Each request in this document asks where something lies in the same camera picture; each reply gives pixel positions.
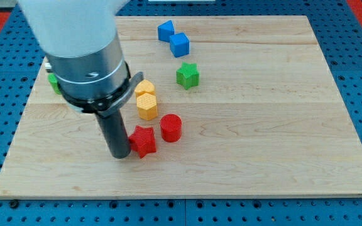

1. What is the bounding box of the green circle block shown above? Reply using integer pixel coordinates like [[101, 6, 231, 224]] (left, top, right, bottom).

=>
[[48, 73, 61, 95]]

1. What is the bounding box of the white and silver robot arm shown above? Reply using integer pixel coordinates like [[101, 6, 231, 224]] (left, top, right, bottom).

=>
[[18, 0, 143, 159]]

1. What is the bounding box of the blue pentagon block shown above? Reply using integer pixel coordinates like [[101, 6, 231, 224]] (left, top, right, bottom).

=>
[[157, 20, 175, 43]]

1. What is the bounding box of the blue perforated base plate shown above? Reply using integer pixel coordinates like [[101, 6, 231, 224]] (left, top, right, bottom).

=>
[[0, 0, 362, 225]]

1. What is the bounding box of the red star block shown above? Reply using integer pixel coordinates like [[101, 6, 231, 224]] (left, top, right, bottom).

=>
[[128, 126, 156, 158]]

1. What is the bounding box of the wooden board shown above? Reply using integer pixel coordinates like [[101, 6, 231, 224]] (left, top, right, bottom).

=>
[[0, 16, 362, 200]]

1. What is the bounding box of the blue cube block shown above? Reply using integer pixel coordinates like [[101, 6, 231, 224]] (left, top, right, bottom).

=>
[[170, 33, 190, 58]]

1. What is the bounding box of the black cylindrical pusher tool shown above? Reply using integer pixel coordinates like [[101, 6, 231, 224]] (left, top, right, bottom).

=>
[[96, 110, 131, 159]]

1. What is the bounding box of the yellow hexagon block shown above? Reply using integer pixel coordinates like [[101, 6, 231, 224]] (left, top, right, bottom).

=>
[[136, 93, 158, 121]]

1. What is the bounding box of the green star block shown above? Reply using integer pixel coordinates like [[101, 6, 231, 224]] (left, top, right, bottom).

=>
[[176, 62, 200, 90]]

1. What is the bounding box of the red cylinder block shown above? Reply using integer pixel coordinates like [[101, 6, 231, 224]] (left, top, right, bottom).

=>
[[160, 114, 182, 143]]

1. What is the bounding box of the yellow heart block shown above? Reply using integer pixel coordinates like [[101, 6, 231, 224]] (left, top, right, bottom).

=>
[[134, 80, 156, 97]]

